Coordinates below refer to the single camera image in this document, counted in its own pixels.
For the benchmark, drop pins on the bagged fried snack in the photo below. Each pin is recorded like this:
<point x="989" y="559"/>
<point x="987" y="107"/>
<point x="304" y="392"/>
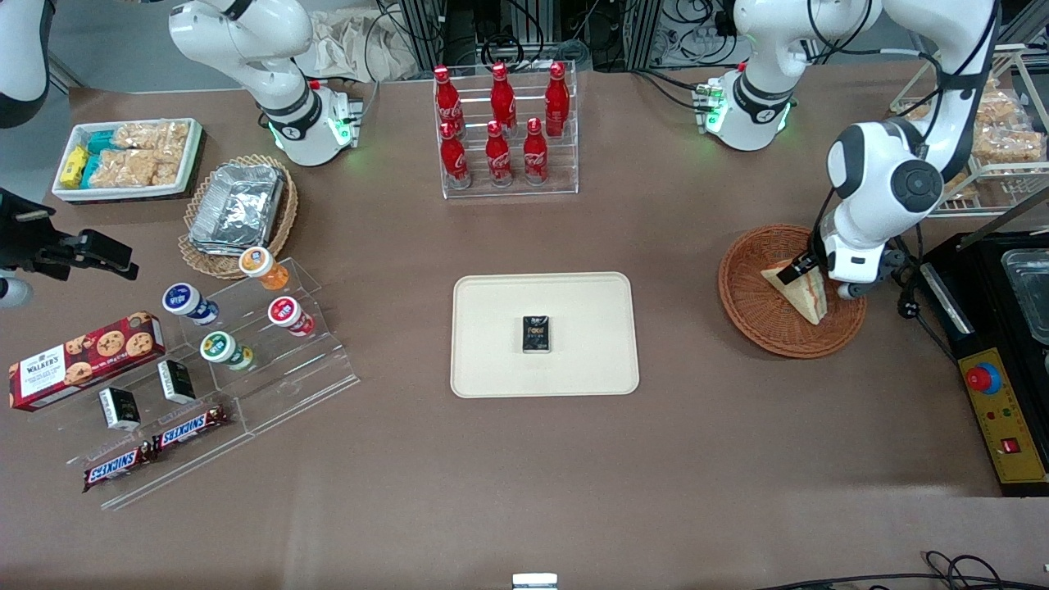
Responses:
<point x="957" y="187"/>
<point x="1004" y="106"/>
<point x="1012" y="146"/>

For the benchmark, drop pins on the silver foil container stack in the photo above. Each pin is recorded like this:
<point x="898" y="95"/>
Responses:
<point x="238" y="205"/>

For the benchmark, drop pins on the light oval wicker basket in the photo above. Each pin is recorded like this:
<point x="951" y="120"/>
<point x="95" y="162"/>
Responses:
<point x="283" y="221"/>

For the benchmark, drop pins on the red lid cup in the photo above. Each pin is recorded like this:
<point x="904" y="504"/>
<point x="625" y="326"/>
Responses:
<point x="284" y="312"/>

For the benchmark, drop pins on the black countertop appliance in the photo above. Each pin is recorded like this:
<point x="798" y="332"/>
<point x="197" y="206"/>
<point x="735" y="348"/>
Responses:
<point x="975" y="319"/>

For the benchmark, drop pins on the clear rice cracker pack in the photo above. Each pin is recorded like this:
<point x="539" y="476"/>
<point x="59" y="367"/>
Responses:
<point x="135" y="168"/>
<point x="152" y="135"/>

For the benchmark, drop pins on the red Walkers cookie box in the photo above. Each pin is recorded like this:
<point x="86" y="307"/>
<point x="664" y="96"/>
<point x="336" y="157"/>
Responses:
<point x="82" y="360"/>

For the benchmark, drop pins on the small black white box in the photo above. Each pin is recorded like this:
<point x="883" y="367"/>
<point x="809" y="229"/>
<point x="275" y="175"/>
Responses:
<point x="120" y="408"/>
<point x="176" y="381"/>

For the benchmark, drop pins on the clear glass tray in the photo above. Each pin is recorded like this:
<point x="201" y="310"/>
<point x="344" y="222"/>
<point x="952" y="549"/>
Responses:
<point x="1028" y="295"/>

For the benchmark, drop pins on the beige rectangular tray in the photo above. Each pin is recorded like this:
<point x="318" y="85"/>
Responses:
<point x="500" y="360"/>

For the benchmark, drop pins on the red cola bottle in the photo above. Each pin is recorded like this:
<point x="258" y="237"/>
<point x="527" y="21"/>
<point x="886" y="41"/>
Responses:
<point x="447" y="102"/>
<point x="502" y="98"/>
<point x="557" y="102"/>
<point x="498" y="160"/>
<point x="455" y="160"/>
<point x="535" y="156"/>

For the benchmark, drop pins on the triangular white bread sandwich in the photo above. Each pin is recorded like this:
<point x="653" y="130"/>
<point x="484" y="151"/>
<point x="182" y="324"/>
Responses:
<point x="807" y="299"/>

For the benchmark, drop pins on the green lid cup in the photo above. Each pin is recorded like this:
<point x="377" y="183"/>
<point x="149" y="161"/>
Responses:
<point x="219" y="347"/>

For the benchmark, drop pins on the teal snack packet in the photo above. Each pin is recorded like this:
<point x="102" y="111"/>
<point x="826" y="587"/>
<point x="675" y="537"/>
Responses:
<point x="100" y="142"/>
<point x="91" y="170"/>

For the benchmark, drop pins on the grey arm base connector block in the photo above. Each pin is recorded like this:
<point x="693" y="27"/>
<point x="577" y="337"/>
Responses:
<point x="709" y="102"/>
<point x="348" y="115"/>

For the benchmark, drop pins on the brown round wicker basket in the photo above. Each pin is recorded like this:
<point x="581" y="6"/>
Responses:
<point x="758" y="311"/>

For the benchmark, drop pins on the clear acrylic stepped stand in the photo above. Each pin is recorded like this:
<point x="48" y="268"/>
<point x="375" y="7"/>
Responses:
<point x="287" y="385"/>

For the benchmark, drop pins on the blue lid cup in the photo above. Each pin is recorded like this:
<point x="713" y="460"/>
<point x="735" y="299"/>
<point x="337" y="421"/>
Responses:
<point x="182" y="299"/>

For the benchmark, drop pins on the clear acrylic bottle rack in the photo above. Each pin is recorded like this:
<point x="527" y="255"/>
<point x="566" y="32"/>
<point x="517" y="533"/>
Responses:
<point x="565" y="168"/>

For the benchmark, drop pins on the red emergency stop button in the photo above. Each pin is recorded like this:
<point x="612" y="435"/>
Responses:
<point x="983" y="378"/>

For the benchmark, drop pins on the white rectangular snack bin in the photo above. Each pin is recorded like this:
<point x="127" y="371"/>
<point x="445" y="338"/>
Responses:
<point x="193" y="156"/>

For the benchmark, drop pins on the small silver metal block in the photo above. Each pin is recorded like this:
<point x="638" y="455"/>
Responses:
<point x="534" y="582"/>

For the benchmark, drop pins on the Snickers chocolate bar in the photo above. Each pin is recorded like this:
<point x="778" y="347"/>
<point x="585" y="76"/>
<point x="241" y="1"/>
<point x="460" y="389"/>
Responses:
<point x="115" y="467"/>
<point x="188" y="428"/>

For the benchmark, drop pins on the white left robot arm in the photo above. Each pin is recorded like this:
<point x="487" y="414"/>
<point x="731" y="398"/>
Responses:
<point x="885" y="180"/>

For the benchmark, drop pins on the orange lid cup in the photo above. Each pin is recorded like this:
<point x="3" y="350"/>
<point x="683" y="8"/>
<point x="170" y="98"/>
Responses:
<point x="258" y="264"/>

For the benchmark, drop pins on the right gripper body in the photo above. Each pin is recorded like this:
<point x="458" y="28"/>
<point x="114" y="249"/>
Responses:
<point x="24" y="238"/>

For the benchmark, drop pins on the yellow control panel box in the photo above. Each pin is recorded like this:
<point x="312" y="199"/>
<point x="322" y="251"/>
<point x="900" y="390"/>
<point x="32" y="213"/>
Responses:
<point x="1008" y="426"/>

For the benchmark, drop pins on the yellow snack packet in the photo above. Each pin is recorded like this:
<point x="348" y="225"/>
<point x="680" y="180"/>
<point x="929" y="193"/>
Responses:
<point x="74" y="166"/>

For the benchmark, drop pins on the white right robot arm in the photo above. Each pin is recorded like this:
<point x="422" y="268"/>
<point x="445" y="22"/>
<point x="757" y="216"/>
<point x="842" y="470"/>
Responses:
<point x="254" y="49"/>

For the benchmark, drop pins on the small black card box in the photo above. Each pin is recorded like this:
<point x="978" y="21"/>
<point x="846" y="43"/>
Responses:
<point x="537" y="334"/>

